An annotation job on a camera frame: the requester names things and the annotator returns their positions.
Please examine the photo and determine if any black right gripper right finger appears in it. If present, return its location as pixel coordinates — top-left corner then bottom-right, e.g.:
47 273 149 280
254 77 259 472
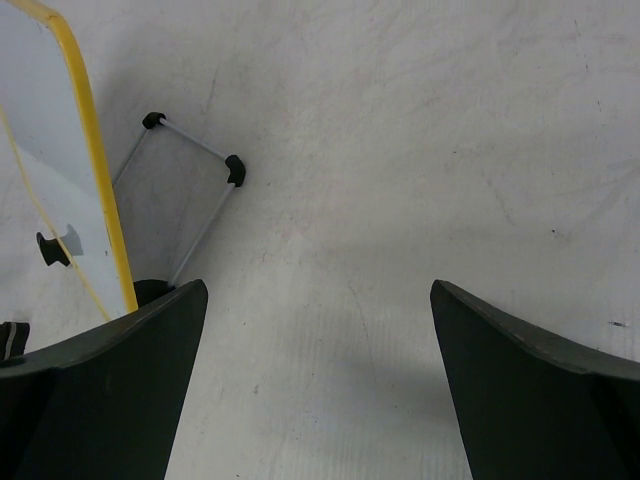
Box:
430 280 639 479

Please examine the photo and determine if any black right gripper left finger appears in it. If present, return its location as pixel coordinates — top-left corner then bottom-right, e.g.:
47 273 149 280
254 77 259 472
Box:
1 280 208 479

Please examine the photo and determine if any black whiteboard eraser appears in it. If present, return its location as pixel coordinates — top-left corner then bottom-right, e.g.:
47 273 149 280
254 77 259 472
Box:
0 321 30 362

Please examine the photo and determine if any yellow framed whiteboard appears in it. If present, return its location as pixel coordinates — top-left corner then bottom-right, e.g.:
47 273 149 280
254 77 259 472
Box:
1 1 138 320

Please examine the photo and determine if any metal whiteboard stand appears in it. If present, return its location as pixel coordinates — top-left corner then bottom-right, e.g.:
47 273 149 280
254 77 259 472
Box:
35 111 246 307

